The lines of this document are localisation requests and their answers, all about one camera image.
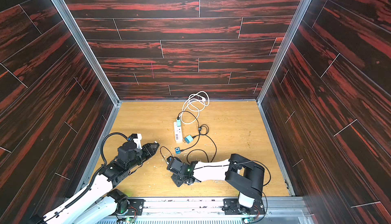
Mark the black usb cable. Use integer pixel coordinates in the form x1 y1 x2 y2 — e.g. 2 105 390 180
159 110 218 164

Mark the aluminium left floor rail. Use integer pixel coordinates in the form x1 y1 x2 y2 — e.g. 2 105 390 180
75 101 122 192

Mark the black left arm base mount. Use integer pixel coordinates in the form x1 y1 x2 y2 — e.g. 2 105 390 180
107 189 145 216

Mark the aluminium floor rail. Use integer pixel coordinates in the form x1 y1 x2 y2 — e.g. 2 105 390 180
257 101 296 197
75 101 122 192

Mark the aluminium right corner post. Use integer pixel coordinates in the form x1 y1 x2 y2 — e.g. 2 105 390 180
257 0 312 107

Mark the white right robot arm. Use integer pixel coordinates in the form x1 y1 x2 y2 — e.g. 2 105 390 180
167 154 266 209

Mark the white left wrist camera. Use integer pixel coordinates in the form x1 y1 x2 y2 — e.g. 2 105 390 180
128 133 142 150

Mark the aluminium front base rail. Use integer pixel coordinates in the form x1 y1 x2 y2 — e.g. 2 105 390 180
100 197 313 224

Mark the aluminium left corner post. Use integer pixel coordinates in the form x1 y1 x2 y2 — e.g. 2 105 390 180
51 0 120 107

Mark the white power strip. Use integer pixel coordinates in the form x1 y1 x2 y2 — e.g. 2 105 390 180
173 121 183 143

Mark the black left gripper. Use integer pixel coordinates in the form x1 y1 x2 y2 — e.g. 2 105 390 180
126 142 160 172

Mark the aluminium right floor rail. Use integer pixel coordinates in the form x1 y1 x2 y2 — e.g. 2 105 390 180
257 101 296 197

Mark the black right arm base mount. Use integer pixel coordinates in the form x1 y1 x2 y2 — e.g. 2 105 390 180
222 198 266 215

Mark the aluminium corner post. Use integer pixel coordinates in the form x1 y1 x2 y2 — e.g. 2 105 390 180
51 0 120 107
257 0 312 107

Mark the white power strip cable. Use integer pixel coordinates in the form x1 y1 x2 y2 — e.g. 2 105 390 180
180 90 210 125

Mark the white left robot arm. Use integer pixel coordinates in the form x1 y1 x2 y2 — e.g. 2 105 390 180
27 142 159 224

